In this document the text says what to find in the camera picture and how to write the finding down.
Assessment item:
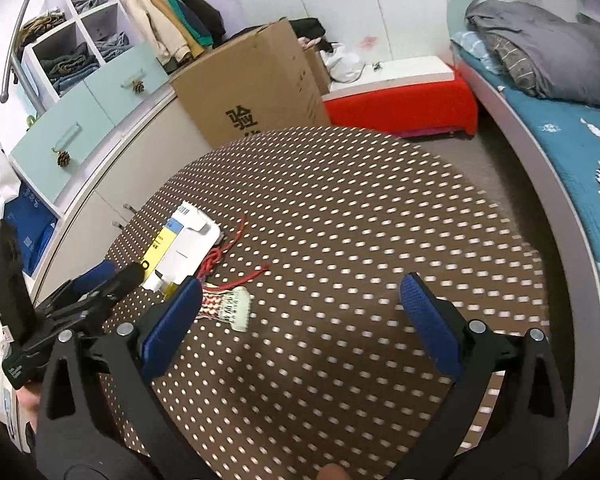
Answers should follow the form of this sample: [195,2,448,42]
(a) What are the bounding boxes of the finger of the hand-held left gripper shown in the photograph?
[55,260,117,311]
[72,264,147,331]

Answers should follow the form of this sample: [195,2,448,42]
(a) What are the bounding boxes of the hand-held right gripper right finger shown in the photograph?
[392,272,571,480]

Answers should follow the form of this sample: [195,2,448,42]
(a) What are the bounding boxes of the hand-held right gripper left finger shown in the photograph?
[35,276,203,480]

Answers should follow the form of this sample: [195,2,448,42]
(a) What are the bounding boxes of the white and yellow box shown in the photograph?
[139,201,223,297]

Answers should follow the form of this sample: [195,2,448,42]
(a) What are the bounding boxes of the person's left hand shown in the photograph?
[17,382,46,443]

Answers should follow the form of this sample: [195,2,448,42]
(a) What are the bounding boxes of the blue bag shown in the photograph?
[1,184,59,279]

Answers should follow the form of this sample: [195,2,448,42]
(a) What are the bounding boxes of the white low cabinet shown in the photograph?
[31,85,213,307]

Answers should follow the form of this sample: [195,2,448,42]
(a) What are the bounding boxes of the brown dotted tablecloth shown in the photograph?
[102,126,552,480]

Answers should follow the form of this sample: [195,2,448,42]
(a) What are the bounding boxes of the mint green drawer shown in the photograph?
[10,80,124,207]
[84,41,171,129]

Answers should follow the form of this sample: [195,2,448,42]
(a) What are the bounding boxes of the folded dark jeans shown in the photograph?
[44,41,102,94]

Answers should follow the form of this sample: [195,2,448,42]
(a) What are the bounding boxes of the red bench with white top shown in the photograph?
[322,56,479,139]

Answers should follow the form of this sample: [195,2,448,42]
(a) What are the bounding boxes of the teal printed bedspread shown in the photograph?
[450,30,600,403]

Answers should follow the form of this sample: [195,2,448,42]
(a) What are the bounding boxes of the folded grey clothes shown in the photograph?
[96,31,134,62]

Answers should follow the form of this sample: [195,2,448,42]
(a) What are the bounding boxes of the large cardboard box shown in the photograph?
[169,17,332,150]

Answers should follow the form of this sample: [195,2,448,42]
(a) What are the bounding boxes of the white shelf unit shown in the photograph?
[17,0,181,111]

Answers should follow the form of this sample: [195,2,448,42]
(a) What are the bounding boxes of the beige hanging jacket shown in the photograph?
[116,0,192,64]

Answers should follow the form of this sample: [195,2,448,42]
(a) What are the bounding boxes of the mustard hanging garment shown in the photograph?
[144,0,207,59]

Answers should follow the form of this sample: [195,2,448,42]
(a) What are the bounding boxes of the green hanging garment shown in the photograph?
[156,0,214,49]

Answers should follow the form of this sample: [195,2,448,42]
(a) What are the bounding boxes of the white plastic bag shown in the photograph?
[320,42,367,84]

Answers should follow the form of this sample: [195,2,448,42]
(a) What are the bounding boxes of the black hanging garment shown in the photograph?
[169,0,227,44]

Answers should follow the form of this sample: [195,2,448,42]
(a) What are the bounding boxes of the grey duvet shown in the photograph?
[466,0,600,111]

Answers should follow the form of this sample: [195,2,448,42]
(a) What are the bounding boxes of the black clothing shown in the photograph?
[286,17,327,42]

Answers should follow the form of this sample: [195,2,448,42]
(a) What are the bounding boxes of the red string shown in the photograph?
[196,212,272,291]

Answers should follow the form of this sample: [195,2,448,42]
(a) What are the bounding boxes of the white bed frame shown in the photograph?
[446,0,600,480]

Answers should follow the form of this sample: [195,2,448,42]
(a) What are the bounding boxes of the curved metal rail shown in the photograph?
[0,0,49,104]

